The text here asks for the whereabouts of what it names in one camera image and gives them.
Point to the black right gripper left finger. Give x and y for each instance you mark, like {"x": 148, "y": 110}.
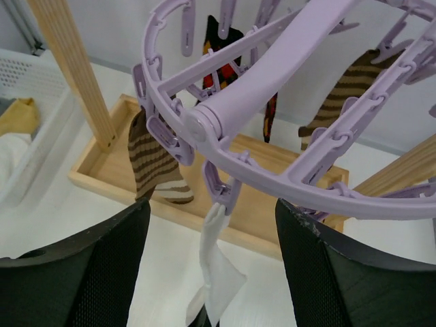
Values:
{"x": 87, "y": 279}

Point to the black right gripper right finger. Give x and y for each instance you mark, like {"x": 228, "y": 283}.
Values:
{"x": 335, "y": 280}

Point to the white sock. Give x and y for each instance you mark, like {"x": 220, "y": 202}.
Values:
{"x": 14, "y": 147}
{"x": 222, "y": 280}

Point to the brown striped sock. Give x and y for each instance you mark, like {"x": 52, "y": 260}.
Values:
{"x": 354, "y": 82}
{"x": 155, "y": 170}

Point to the purple round clip hanger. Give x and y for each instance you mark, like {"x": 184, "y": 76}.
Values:
{"x": 202, "y": 108}

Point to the mustard yellow sock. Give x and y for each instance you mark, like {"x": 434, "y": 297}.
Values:
{"x": 21, "y": 117}

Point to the white plastic basket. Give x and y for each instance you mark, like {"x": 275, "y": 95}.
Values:
{"x": 36, "y": 102}

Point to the red black argyle sock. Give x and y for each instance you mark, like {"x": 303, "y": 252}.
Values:
{"x": 228, "y": 71}

